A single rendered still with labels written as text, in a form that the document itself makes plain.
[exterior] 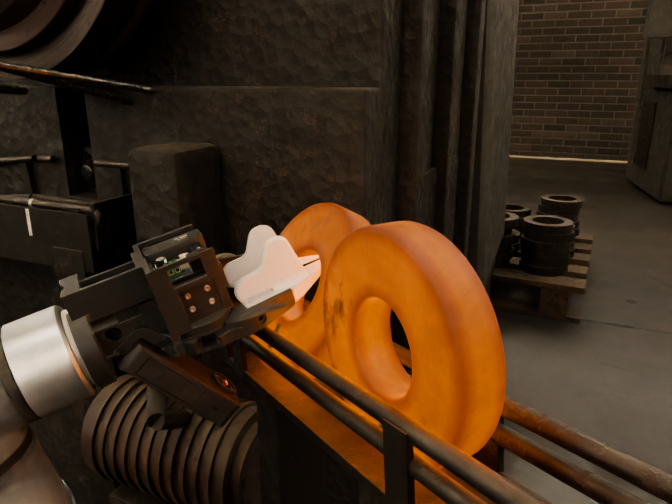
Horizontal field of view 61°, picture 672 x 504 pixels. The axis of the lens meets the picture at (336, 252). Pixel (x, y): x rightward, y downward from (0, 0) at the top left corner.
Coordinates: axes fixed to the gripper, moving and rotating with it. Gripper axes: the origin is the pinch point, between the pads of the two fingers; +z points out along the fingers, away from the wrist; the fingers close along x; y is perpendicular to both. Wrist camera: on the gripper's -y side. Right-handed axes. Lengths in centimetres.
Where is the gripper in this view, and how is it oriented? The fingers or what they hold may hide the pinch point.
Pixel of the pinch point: (316, 270)
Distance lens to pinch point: 51.3
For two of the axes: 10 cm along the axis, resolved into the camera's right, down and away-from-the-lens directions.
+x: -4.5, -3.0, 8.4
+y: -2.1, -8.8, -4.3
